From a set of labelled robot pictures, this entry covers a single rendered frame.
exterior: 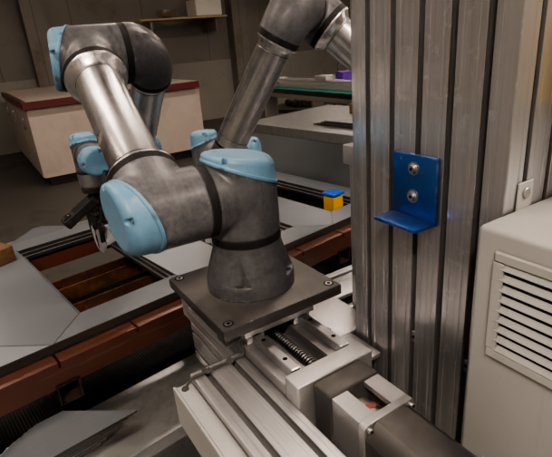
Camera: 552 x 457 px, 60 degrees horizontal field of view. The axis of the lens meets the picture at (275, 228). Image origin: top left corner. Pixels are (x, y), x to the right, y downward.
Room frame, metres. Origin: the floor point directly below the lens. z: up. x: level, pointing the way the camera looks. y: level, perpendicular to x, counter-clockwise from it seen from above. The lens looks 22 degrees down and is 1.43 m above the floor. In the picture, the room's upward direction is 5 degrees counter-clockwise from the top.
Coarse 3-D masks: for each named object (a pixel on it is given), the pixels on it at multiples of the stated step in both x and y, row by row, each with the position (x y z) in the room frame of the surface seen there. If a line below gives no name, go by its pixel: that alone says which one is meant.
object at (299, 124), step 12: (312, 108) 2.68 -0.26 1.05; (324, 108) 2.64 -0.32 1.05; (336, 108) 2.61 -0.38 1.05; (348, 108) 2.57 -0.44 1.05; (264, 120) 2.42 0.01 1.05; (276, 120) 2.39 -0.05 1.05; (288, 120) 2.36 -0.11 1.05; (300, 120) 2.33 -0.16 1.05; (312, 120) 2.30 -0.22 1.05; (324, 120) 2.27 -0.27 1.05; (264, 132) 2.28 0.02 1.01; (276, 132) 2.21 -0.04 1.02; (288, 132) 2.14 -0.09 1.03; (300, 132) 2.08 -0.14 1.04; (312, 132) 2.03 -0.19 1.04; (324, 132) 1.97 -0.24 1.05; (336, 132) 1.94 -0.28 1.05; (348, 132) 1.92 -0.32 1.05
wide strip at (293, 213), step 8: (280, 200) 1.74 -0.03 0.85; (288, 200) 1.73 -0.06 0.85; (280, 208) 1.66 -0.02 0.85; (288, 208) 1.65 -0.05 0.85; (296, 208) 1.64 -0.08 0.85; (304, 208) 1.64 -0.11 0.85; (312, 208) 1.63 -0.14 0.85; (280, 216) 1.57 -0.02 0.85; (288, 216) 1.57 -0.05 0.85; (296, 216) 1.56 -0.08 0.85; (304, 216) 1.55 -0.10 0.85; (312, 216) 1.55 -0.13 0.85; (320, 216) 1.54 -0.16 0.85; (328, 216) 1.53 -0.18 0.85; (288, 224) 1.49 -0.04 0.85; (296, 224) 1.48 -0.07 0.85; (304, 224) 1.48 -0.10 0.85; (312, 224) 1.47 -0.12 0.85; (320, 224) 1.46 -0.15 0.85; (328, 224) 1.46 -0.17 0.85
